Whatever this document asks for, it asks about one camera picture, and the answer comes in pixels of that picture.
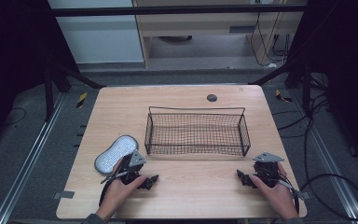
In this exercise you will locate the white cabinet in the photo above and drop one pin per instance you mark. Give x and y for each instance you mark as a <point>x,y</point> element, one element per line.
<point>99,40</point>

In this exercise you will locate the yellow black striped tape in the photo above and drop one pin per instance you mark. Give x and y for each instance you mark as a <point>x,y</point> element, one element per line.
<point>81,100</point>
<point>281,96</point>

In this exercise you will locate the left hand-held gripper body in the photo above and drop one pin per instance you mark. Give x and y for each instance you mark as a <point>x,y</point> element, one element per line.
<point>133,166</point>

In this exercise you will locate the black horizontal frame bar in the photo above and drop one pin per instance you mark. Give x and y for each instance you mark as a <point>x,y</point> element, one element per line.
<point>167,10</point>

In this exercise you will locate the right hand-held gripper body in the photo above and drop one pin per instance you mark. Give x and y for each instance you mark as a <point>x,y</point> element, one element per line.
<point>266,172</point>

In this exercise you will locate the grey tape strip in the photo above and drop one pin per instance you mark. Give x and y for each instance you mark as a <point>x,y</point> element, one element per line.
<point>64,194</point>
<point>305,195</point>

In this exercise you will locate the black metal frame stand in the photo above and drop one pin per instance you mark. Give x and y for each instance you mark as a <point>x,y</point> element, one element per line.
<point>48,93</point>
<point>306,87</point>

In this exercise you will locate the white plug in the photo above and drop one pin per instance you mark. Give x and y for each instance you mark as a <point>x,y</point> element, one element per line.
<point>272,65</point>

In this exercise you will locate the aluminium floor rail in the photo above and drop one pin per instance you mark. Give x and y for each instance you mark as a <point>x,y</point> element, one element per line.
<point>28,161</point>
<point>329,161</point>

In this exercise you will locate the black curtain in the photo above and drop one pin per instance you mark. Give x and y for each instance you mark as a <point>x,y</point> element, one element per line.
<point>12,62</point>
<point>348,62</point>

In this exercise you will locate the person's left grey sleeve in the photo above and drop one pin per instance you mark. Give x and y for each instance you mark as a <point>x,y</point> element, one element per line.
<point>93,219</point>

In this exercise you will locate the grey-rimmed white oval pad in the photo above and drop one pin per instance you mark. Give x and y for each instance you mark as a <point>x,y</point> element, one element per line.
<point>113,154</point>

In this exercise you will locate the person's left hand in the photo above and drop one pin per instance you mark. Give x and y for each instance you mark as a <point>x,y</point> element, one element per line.
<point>116,196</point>

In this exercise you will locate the person's right hand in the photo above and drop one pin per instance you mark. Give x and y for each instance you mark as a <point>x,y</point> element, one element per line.
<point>279,199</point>

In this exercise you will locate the grey round table grommet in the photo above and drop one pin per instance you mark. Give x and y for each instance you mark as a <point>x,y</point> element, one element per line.
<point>212,98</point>

